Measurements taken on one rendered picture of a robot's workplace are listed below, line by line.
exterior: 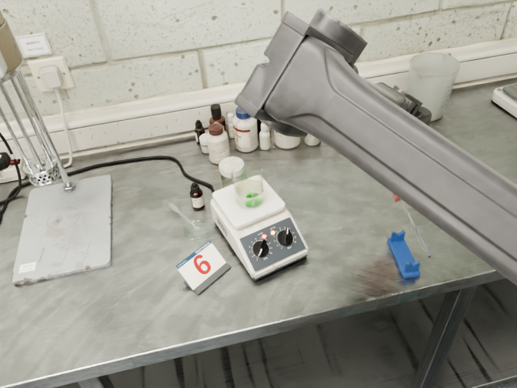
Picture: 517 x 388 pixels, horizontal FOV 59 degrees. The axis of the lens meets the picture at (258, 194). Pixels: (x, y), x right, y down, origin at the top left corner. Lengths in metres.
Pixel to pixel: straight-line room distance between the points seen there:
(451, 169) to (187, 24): 0.98
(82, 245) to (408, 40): 1.02
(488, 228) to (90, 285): 0.83
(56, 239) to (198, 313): 0.39
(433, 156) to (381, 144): 0.03
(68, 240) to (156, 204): 0.21
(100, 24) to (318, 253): 0.74
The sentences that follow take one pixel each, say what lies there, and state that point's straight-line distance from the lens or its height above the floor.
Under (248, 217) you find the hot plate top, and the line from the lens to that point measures 0.92.
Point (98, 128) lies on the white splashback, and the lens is 1.29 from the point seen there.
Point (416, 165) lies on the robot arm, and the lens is 0.30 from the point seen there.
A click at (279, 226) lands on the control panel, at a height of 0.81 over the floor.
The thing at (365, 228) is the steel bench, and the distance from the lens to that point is 1.03.
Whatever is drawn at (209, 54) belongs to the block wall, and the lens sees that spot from 1.25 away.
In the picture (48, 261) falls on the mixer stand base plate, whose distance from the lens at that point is 1.07.
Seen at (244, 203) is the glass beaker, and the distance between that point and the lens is 0.92.
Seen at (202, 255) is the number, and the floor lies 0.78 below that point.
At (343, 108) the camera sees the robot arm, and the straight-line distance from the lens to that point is 0.32.
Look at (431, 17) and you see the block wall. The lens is 1.44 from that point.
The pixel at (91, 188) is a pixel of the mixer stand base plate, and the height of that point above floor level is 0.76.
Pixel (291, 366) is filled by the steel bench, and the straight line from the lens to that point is 1.58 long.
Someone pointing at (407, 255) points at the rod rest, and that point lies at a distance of 0.98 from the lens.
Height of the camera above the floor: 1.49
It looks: 43 degrees down
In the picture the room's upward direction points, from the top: 4 degrees counter-clockwise
